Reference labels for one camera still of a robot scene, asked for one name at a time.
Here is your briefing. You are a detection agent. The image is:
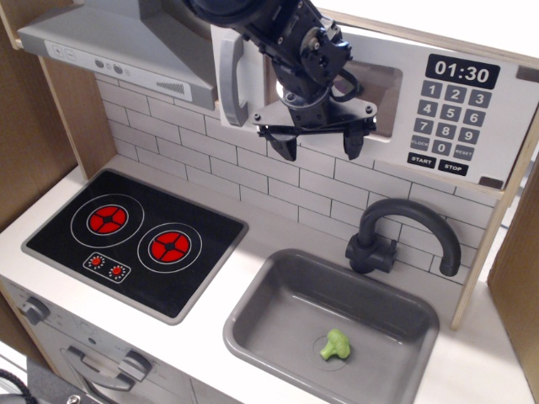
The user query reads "grey range hood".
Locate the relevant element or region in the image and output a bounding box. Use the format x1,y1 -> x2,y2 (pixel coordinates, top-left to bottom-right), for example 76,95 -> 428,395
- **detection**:
18,1 -> 217,109

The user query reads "white toy microwave door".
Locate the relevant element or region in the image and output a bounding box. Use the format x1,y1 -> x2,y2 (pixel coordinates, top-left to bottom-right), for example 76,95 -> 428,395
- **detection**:
211,28 -> 536,189

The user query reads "grey oven door handle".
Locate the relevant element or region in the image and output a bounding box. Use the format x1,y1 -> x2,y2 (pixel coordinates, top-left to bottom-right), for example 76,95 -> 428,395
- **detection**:
62,346 -> 153,392

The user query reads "wooden microwave cabinet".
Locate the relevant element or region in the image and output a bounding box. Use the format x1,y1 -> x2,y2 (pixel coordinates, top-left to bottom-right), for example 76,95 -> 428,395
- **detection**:
315,6 -> 539,332

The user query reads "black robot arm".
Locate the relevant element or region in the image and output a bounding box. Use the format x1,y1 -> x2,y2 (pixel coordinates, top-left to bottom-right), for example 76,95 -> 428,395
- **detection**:
185,1 -> 377,161

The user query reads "grey microwave door handle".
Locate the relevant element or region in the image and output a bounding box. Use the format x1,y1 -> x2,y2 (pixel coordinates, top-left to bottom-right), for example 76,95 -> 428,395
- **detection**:
218,31 -> 248,127

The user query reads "purple toy eggplant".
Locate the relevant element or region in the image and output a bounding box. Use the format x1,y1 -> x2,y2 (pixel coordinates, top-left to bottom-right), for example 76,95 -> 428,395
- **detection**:
332,78 -> 363,102

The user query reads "black toy stove top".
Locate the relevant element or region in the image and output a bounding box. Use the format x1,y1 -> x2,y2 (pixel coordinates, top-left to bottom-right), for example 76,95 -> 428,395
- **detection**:
22,170 -> 248,325

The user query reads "grey toy sink basin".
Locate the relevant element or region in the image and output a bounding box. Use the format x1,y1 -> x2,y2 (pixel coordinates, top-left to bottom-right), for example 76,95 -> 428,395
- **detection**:
223,249 -> 440,403

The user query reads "grey oven knob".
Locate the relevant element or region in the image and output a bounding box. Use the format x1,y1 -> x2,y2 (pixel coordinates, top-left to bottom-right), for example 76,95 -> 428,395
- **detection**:
22,297 -> 51,325

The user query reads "dark grey toy faucet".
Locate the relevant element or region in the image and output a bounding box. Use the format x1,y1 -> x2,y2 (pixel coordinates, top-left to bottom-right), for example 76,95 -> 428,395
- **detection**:
345,199 -> 462,277

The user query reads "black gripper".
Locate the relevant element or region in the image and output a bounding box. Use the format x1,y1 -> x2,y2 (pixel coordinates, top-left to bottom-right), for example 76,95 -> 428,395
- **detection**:
251,94 -> 378,162

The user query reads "brown cardboard panel right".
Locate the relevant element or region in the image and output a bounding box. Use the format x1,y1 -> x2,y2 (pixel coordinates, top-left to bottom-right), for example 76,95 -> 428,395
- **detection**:
488,162 -> 538,401

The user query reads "black braided cable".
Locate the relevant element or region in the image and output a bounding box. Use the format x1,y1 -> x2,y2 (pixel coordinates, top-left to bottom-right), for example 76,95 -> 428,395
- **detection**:
0,368 -> 33,404

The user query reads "green toy broccoli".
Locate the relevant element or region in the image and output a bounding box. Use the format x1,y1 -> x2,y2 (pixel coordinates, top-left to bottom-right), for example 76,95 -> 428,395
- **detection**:
320,328 -> 351,360

